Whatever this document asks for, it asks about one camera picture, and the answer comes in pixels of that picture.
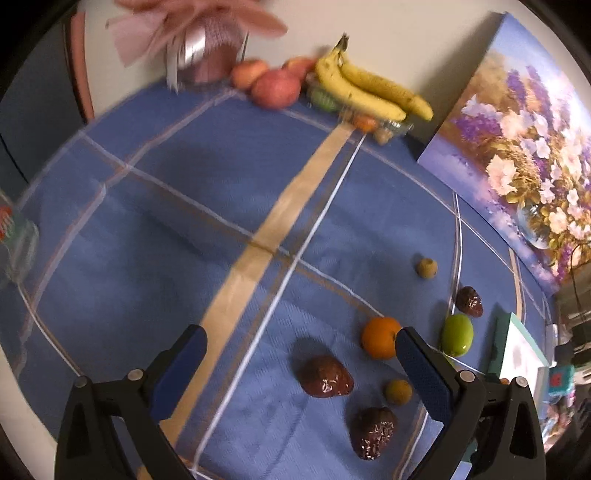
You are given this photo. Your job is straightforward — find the white tray with green rim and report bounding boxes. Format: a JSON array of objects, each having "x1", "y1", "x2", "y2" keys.
[{"x1": 485, "y1": 312, "x2": 550, "y2": 407}]

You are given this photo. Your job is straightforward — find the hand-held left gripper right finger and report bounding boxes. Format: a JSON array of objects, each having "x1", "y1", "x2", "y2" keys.
[{"x1": 394, "y1": 326, "x2": 548, "y2": 480}]

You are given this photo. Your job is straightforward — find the clear plastic fruit container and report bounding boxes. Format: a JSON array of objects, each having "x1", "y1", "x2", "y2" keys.
[{"x1": 305, "y1": 76, "x2": 414, "y2": 139}]

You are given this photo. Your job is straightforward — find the black cable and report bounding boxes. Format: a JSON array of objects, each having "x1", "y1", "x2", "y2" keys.
[{"x1": 569, "y1": 244, "x2": 591, "y2": 296}]

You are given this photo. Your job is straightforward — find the clear plastic bottle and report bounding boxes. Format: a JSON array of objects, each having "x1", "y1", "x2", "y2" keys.
[{"x1": 0, "y1": 189, "x2": 40, "y2": 287}]

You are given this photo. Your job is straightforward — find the pink curved panel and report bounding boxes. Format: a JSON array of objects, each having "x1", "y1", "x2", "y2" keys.
[{"x1": 69, "y1": 11, "x2": 95, "y2": 123}]

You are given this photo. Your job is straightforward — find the red apple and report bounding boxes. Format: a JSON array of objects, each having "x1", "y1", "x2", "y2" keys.
[
  {"x1": 231, "y1": 59, "x2": 270, "y2": 90},
  {"x1": 250, "y1": 68, "x2": 302, "y2": 110},
  {"x1": 281, "y1": 56, "x2": 318, "y2": 81}
]

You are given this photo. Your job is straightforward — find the blue checked tablecloth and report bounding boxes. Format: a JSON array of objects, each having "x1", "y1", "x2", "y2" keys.
[{"x1": 0, "y1": 83, "x2": 559, "y2": 480}]

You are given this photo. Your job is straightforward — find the dark red date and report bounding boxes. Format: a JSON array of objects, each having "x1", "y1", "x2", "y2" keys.
[
  {"x1": 349, "y1": 406, "x2": 399, "y2": 461},
  {"x1": 298, "y1": 354, "x2": 355, "y2": 398},
  {"x1": 455, "y1": 286, "x2": 484, "y2": 318}
]

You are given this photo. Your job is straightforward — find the flower painting canvas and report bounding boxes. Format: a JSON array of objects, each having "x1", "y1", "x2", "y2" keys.
[{"x1": 417, "y1": 11, "x2": 591, "y2": 296}]

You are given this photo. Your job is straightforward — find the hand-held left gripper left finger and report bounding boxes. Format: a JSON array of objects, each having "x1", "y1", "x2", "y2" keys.
[{"x1": 54, "y1": 324, "x2": 208, "y2": 480}]

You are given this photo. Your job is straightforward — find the teal toy box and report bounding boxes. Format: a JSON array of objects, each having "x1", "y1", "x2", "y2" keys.
[{"x1": 549, "y1": 362, "x2": 578, "y2": 398}]

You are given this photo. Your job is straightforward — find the yellow banana bunch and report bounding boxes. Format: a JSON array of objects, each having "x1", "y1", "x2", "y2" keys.
[{"x1": 315, "y1": 33, "x2": 435, "y2": 123}]

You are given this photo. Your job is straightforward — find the small green fruit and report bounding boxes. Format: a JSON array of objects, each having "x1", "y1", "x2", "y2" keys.
[{"x1": 308, "y1": 88, "x2": 340, "y2": 113}]

